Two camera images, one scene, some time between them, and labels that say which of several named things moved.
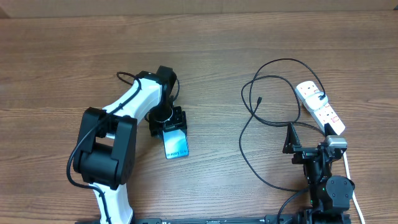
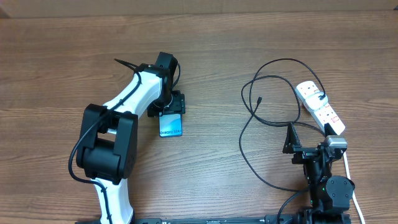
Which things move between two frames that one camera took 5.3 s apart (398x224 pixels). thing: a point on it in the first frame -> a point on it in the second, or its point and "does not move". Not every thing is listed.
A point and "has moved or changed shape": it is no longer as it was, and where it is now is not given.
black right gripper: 303,154 does not move
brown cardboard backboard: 124,9 does not move
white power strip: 323,116 does not move
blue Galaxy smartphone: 176,143 has moved or changed shape
